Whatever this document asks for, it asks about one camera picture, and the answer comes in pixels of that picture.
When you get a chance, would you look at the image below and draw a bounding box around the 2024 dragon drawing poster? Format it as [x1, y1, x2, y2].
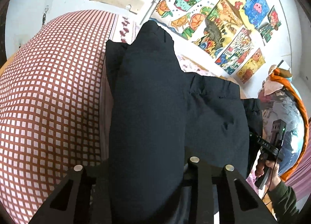
[215, 28, 253, 75]

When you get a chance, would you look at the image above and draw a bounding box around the red hair figure drawing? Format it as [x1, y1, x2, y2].
[259, 6, 281, 43]

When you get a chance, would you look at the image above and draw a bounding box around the fruit juice drawing poster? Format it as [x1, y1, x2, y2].
[150, 0, 219, 40]

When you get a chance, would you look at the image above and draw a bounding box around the clear bag of clothes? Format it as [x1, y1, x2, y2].
[258, 79, 305, 176]

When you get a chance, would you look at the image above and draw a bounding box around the autumn field drawing poster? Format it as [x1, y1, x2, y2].
[192, 0, 243, 58]

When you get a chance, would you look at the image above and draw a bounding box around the green sleeve right forearm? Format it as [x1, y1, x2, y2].
[268, 181, 299, 224]

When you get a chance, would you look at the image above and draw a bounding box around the person right hand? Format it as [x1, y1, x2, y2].
[255, 153, 282, 191]

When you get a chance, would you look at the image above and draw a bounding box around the red white checkered quilt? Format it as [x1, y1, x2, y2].
[1, 10, 116, 223]

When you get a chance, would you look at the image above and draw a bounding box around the hanging keychain on wall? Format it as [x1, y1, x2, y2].
[42, 5, 50, 27]

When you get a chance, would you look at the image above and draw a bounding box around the bear chick drawing poster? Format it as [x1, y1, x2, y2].
[236, 48, 265, 84]

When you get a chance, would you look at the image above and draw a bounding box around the black large jacket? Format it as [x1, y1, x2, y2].
[105, 21, 262, 223]

